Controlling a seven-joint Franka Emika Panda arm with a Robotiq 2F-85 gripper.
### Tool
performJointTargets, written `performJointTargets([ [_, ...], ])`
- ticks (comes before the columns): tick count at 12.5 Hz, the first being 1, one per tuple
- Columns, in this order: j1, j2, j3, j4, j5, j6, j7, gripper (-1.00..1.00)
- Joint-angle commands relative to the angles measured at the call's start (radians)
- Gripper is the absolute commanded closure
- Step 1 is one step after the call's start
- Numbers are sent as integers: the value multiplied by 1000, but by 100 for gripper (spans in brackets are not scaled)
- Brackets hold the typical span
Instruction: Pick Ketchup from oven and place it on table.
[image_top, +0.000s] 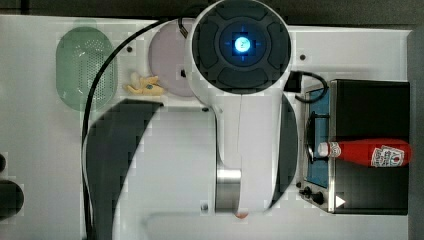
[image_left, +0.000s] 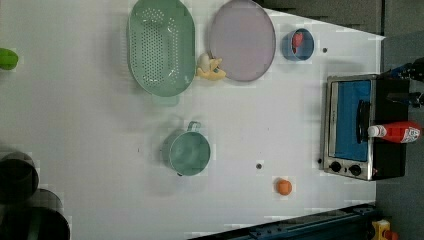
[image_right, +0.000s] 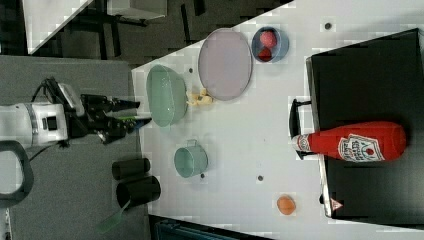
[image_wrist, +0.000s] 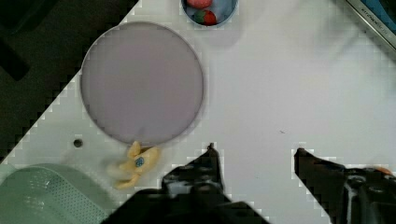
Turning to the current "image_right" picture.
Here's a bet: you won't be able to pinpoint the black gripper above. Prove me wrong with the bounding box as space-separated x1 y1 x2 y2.
65 94 152 145

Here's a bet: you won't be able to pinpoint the red ketchup bottle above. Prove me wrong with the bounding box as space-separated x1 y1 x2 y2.
292 121 406 163

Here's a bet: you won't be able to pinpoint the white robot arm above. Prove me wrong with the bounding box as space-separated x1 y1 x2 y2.
1 95 150 208

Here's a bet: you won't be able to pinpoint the black toaster oven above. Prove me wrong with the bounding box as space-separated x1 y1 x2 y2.
289 29 424 229

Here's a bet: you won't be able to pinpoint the green oval colander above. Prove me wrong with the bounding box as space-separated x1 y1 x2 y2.
146 65 187 127

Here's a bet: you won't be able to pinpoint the yellow toy figure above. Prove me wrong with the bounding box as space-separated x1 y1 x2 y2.
186 88 213 106

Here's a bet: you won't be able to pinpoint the teal small pot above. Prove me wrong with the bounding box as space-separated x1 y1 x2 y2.
174 139 208 178

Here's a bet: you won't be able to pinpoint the green spatula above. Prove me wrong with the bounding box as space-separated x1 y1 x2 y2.
96 202 130 234

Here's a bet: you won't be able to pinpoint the lilac round plate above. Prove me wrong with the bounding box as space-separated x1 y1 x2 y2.
198 28 252 101

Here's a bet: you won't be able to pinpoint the red toy piece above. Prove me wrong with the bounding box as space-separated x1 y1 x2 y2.
258 48 272 62

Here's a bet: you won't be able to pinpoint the blue bowl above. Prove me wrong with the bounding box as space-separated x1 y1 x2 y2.
251 26 289 63

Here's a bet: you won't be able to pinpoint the red toy strawberry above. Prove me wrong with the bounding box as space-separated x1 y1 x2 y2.
260 31 277 48

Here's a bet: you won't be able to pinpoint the orange toy fruit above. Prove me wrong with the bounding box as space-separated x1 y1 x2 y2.
277 195 296 215

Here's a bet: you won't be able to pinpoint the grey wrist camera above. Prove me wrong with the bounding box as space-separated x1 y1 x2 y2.
58 83 85 117

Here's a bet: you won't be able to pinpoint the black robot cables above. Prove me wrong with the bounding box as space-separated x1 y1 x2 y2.
30 77 59 103

